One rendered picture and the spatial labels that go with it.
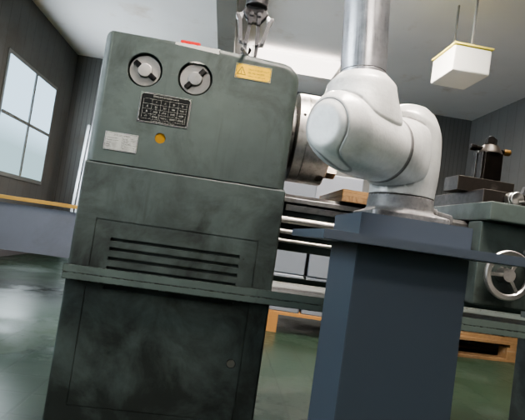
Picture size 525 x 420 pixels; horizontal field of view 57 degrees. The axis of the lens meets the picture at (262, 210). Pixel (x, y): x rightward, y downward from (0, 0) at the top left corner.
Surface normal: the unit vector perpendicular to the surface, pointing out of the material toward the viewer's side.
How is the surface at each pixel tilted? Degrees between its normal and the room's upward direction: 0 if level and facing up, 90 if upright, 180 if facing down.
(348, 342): 90
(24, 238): 90
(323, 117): 96
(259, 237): 90
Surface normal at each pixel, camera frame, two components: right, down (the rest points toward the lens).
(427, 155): 0.63, 0.07
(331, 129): -0.73, -0.04
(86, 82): 0.08, -0.04
